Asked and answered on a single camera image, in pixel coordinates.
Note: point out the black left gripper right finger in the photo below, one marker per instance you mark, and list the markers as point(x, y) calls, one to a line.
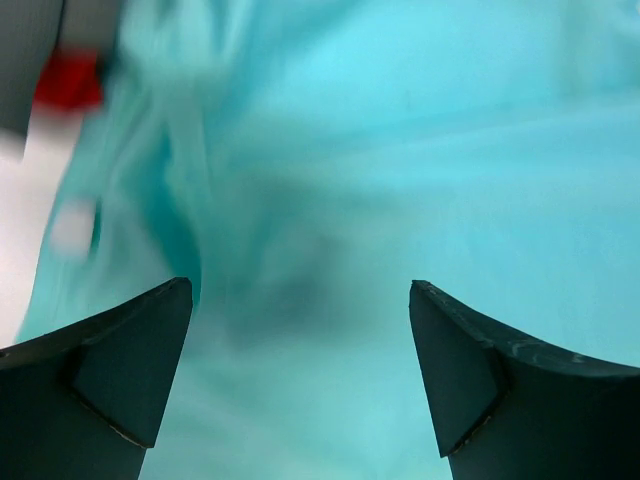
point(507, 405)

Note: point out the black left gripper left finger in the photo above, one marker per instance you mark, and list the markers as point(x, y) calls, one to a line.
point(86, 401)

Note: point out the teal t shirt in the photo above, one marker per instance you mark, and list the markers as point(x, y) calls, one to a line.
point(302, 163)

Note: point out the folded red t shirt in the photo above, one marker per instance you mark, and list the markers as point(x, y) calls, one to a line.
point(71, 81)

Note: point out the folded grey t shirt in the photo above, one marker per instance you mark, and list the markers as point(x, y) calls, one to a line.
point(29, 31)

